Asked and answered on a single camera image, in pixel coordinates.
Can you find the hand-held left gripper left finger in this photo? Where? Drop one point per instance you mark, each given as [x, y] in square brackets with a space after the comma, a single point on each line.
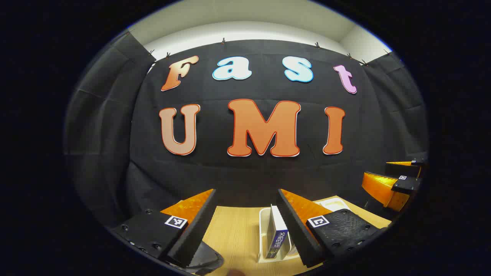
[195, 234]

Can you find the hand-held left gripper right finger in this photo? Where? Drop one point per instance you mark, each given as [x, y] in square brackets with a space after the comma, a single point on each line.
[295, 234]

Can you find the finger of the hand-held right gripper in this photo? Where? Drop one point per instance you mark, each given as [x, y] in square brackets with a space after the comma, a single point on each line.
[399, 168]
[379, 186]

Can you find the blue cover book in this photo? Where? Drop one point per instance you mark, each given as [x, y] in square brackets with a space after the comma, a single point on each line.
[277, 237]

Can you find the grey schoolbag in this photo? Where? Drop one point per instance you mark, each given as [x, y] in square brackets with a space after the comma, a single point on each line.
[207, 260]

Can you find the cream plastic bookshelf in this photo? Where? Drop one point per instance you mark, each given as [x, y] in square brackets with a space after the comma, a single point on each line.
[262, 230]

